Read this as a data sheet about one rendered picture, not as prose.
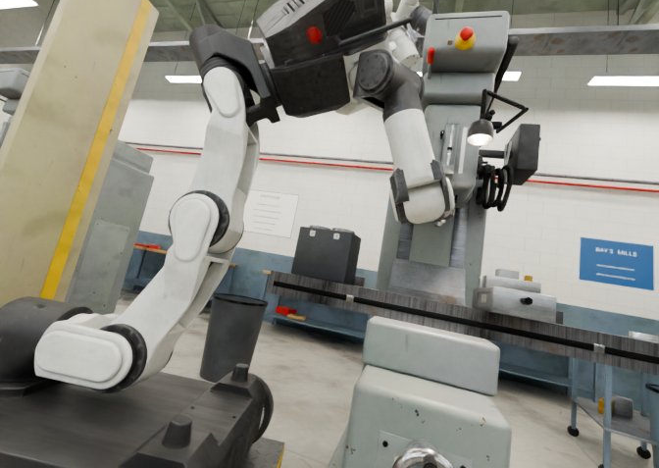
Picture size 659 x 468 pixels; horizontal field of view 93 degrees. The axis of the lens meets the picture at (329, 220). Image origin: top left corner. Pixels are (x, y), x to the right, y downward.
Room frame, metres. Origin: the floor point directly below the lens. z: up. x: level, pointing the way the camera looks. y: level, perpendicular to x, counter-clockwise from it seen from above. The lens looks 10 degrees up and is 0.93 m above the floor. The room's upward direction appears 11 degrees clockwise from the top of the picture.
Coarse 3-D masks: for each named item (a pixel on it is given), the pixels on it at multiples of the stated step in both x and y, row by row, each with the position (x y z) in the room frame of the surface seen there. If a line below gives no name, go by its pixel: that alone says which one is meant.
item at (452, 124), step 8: (448, 120) 0.98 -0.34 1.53; (456, 120) 0.97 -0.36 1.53; (448, 128) 0.98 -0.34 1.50; (456, 128) 0.97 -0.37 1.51; (448, 136) 0.98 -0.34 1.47; (456, 136) 0.97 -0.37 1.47; (448, 144) 0.98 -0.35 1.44; (456, 144) 0.97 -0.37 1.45; (448, 152) 0.97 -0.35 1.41; (448, 160) 0.97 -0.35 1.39; (448, 168) 0.97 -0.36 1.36; (448, 176) 0.99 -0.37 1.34
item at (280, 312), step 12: (144, 252) 6.48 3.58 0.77; (132, 288) 6.47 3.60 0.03; (228, 288) 5.91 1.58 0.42; (264, 288) 4.98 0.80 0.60; (276, 312) 5.41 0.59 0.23; (288, 312) 5.25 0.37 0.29; (312, 324) 4.87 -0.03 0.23; (324, 324) 5.09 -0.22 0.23; (360, 336) 4.61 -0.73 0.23; (516, 372) 4.07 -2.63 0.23; (528, 372) 4.23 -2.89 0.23; (540, 372) 4.41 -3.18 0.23; (600, 372) 3.76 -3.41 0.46; (564, 384) 3.89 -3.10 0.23; (600, 384) 3.76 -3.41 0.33
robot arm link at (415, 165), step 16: (400, 112) 0.62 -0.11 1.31; (416, 112) 0.62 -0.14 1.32; (384, 128) 0.67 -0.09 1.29; (400, 128) 0.62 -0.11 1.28; (416, 128) 0.61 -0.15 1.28; (400, 144) 0.62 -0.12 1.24; (416, 144) 0.61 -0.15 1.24; (400, 160) 0.63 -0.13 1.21; (416, 160) 0.61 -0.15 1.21; (432, 160) 0.62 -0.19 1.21; (400, 176) 0.64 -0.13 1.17; (416, 176) 0.62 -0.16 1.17; (432, 176) 0.61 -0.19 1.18; (400, 192) 0.64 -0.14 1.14; (448, 192) 0.62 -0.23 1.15; (448, 208) 0.65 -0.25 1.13
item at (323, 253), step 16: (304, 240) 1.20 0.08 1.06; (320, 240) 1.17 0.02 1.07; (336, 240) 1.14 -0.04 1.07; (352, 240) 1.13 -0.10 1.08; (304, 256) 1.19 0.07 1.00; (320, 256) 1.17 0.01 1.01; (336, 256) 1.14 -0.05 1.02; (352, 256) 1.16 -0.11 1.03; (304, 272) 1.19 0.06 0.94; (320, 272) 1.16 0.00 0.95; (336, 272) 1.14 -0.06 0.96; (352, 272) 1.19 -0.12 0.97
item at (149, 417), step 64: (0, 320) 0.75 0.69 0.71; (64, 320) 0.78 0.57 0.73; (0, 384) 0.74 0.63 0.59; (64, 384) 0.84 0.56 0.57; (192, 384) 0.98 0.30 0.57; (256, 384) 0.97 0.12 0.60; (0, 448) 0.58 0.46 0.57; (64, 448) 0.61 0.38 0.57; (128, 448) 0.64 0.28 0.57; (192, 448) 0.60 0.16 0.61
